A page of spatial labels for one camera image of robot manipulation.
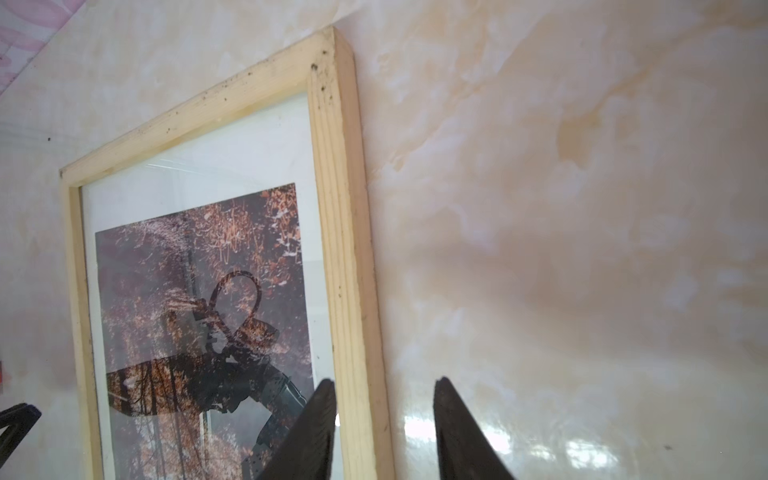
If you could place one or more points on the light wooden picture frame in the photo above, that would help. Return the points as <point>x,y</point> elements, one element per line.
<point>321,66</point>

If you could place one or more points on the autumn forest photo print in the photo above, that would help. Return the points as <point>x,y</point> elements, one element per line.
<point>205,337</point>

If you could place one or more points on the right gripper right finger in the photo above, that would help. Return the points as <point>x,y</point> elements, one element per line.
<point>463,450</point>

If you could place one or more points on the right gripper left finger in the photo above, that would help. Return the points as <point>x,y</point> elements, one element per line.
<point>307,452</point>

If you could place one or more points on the white mat board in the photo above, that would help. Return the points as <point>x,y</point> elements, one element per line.
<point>264,150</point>

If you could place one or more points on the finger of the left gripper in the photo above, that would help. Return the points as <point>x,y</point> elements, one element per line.
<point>16,423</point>

